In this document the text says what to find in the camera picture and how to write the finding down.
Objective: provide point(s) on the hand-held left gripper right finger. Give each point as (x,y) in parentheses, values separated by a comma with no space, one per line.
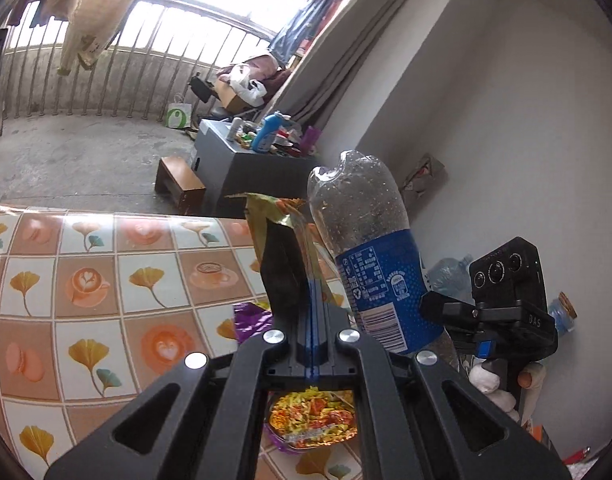
(322,332)

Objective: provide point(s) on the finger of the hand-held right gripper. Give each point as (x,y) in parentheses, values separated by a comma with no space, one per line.
(448,312)

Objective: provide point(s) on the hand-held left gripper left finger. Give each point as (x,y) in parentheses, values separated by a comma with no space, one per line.
(298,320)

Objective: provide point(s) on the yellow noodle packet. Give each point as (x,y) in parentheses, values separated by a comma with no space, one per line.
(313,417)

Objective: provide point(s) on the clear plastic bottle blue label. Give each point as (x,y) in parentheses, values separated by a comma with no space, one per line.
(366,220)

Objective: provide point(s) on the person's right hand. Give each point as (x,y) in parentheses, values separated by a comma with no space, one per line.
(483,377)

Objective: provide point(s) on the large clear water jug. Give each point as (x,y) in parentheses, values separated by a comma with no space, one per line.
(451,272)

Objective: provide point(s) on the purple snack packet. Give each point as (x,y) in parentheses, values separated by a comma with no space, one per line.
(251,322)

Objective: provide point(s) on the glass jar with cork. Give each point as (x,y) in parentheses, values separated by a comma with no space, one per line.
(563,315)

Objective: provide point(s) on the grey cabinet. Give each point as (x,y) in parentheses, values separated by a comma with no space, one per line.
(256,180)

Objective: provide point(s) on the purple cup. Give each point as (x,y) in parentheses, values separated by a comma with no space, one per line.
(310,141)

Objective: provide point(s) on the brown wooden stool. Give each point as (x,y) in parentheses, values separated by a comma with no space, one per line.
(178,182)

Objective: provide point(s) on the blue detergent bottle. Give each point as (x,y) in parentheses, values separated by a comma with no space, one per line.
(265,132)

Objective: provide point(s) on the small white bottle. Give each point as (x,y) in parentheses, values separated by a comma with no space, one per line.
(235,129)

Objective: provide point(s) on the tile-patterned tablecloth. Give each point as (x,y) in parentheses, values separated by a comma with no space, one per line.
(86,270)

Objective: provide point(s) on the cardboard box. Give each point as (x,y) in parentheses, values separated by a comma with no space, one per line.
(231,97)

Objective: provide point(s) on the white plastic bag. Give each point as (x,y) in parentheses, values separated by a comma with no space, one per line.
(248,89)

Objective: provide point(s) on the white and green bag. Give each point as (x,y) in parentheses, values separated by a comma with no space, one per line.
(178,115)

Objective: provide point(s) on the pink cloth pile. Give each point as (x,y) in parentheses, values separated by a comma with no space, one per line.
(266,67)

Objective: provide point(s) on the grey curtain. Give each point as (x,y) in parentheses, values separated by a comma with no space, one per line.
(356,45)

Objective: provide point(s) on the blue hanging cloth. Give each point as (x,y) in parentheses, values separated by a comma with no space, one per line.
(306,25)

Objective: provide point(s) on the metal window railing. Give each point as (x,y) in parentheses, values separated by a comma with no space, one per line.
(151,60)

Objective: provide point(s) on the beige hanging cloth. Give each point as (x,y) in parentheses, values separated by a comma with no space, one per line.
(86,35)

